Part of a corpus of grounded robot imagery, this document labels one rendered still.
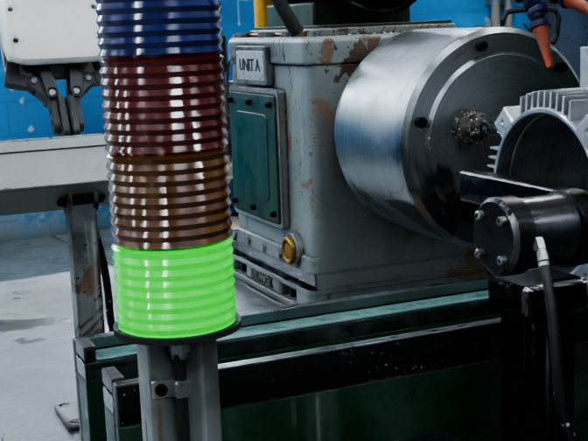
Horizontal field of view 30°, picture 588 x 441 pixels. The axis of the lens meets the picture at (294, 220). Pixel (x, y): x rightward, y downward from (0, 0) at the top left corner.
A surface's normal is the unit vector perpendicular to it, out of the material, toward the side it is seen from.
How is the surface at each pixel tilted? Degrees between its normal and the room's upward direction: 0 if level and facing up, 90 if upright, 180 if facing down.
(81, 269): 90
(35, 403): 0
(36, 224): 90
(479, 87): 90
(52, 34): 60
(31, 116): 90
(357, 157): 99
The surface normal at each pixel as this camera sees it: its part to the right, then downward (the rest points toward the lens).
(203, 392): 0.40, 0.15
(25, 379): -0.04, -0.98
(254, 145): -0.92, 0.11
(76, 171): 0.33, -0.33
